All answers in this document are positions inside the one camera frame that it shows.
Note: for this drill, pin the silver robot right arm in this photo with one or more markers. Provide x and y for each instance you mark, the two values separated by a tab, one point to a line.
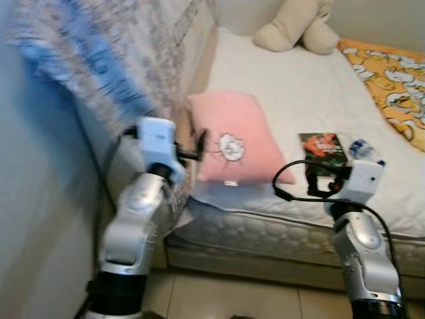
362	246

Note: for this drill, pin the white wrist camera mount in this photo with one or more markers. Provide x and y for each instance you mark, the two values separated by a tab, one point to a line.
364	179
158	139

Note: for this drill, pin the dark book with red cover art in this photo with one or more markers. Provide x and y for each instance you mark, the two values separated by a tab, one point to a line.
322	149

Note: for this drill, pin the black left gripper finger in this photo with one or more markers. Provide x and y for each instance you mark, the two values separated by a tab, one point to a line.
201	143

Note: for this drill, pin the beige headboard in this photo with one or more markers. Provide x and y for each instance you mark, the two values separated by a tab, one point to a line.
209	66

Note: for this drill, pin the pink pillow with cartoon print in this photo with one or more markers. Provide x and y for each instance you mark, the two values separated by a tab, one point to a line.
246	119

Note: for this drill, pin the yellow cartoon print blanket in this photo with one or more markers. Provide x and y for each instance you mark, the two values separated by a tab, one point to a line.
392	80

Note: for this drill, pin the floral patterned white bedsheet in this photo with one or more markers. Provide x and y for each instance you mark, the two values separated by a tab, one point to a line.
99	53

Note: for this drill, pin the beige plush toy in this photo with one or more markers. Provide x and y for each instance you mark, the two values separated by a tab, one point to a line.
292	30

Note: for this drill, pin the clear plastic water bottle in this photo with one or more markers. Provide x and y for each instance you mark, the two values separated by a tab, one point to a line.
366	151

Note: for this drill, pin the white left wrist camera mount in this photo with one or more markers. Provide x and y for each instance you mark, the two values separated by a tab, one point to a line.
158	139

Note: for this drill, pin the grey bed base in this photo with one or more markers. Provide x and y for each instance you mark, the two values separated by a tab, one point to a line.
265	266

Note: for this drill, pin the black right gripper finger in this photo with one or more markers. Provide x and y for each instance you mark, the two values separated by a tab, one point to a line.
311	187

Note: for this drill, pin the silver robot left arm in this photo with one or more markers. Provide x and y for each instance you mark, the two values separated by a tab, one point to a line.
136	219

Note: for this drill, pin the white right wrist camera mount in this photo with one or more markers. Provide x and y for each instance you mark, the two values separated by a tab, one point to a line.
364	179

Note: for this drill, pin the white quilted mattress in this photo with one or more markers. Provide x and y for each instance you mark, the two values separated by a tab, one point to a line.
299	86

